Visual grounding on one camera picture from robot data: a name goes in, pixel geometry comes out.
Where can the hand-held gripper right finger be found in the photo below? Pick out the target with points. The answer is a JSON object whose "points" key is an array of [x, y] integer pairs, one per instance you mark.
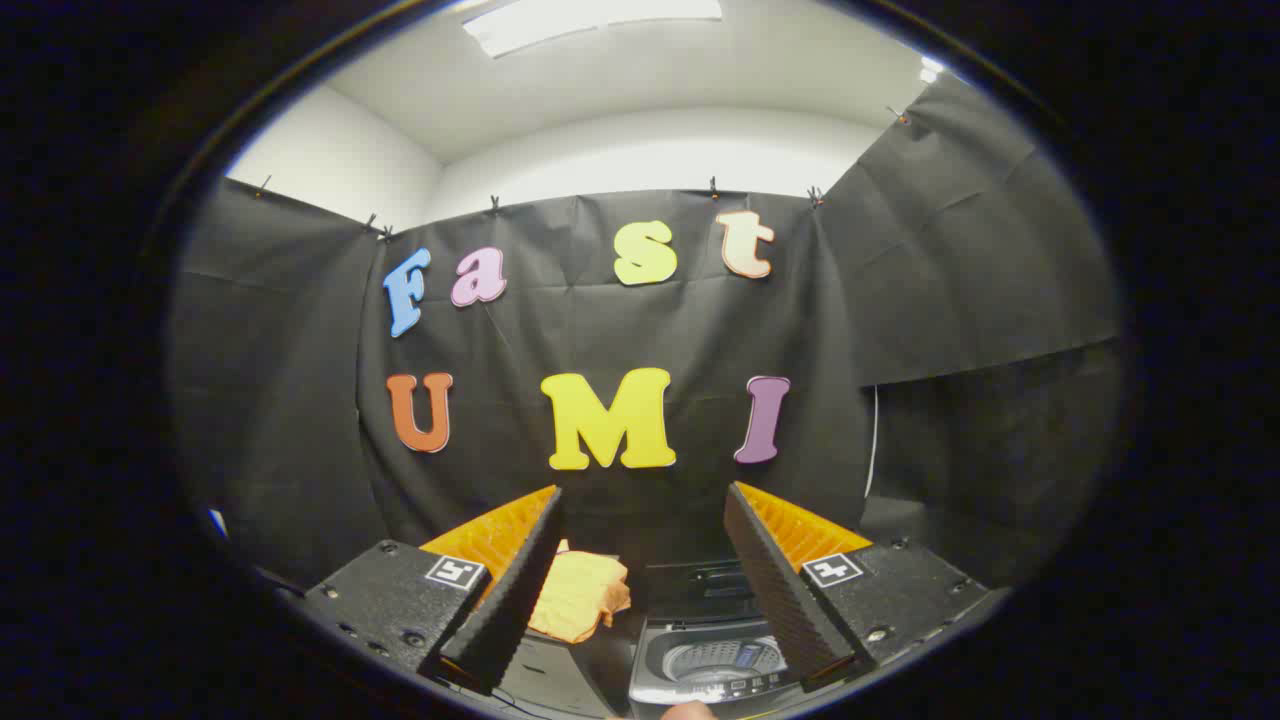
{"points": [[770, 580]]}

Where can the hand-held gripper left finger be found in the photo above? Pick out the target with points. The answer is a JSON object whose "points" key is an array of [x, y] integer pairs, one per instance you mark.
{"points": [[520, 590]]}

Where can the orange polo shirt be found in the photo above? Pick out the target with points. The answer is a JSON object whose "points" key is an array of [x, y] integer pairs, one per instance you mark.
{"points": [[585, 600]]}

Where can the grey washing machine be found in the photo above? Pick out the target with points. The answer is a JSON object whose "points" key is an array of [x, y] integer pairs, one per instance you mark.
{"points": [[700, 668]]}

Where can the black backdrop cloth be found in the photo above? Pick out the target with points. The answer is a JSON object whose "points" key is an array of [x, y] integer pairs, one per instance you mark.
{"points": [[600, 330]]}

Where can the ceiling light panel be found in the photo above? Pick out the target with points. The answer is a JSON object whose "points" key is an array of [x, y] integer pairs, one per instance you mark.
{"points": [[590, 20]]}

